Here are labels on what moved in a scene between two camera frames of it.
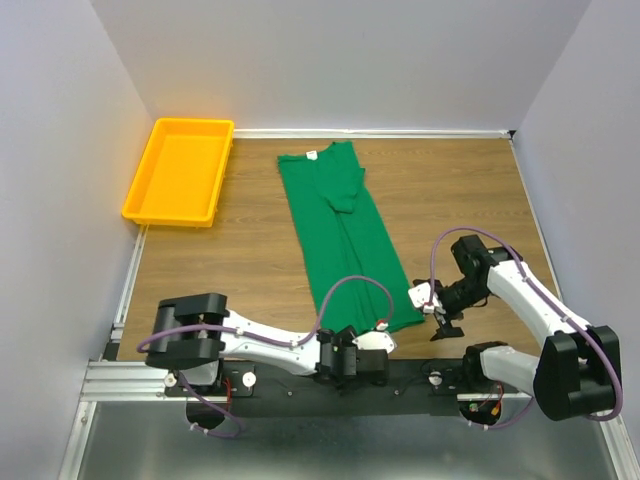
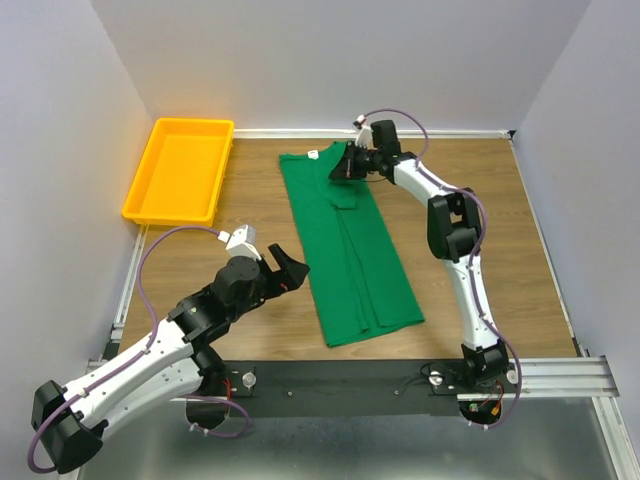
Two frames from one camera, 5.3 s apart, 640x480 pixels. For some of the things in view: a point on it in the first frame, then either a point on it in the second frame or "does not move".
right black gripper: [445, 327] to [346, 169]
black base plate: [296, 388] does not move
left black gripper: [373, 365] to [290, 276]
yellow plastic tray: [181, 178] does not move
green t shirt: [356, 276] does not move
